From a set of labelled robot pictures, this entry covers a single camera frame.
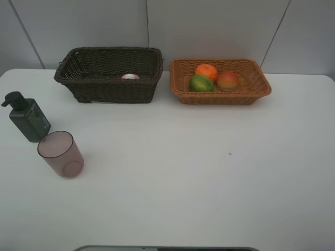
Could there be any orange tangerine fruit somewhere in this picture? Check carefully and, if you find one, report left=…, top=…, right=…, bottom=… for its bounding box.
left=195, top=64, right=218, bottom=83

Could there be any red yellow peach fruit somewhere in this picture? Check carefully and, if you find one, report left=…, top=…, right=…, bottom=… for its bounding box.
left=216, top=72, right=239, bottom=92

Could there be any dark brown wicker basket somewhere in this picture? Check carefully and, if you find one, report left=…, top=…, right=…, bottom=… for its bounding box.
left=54, top=47, right=163, bottom=104

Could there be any pink spray bottle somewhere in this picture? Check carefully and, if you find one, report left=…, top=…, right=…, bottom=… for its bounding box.
left=121, top=73, right=140, bottom=79

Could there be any green mango fruit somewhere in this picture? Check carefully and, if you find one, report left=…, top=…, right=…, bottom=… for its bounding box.
left=188, top=75, right=214, bottom=92

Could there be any translucent pink plastic cup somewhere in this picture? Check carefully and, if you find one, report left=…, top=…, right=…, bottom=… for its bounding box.
left=37, top=131, right=84, bottom=178

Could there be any light brown wicker basket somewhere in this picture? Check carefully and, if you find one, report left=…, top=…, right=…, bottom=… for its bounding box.
left=170, top=58, right=272, bottom=105

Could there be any dark green pump bottle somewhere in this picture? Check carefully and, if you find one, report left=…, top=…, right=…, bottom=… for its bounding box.
left=1, top=92, right=51, bottom=143

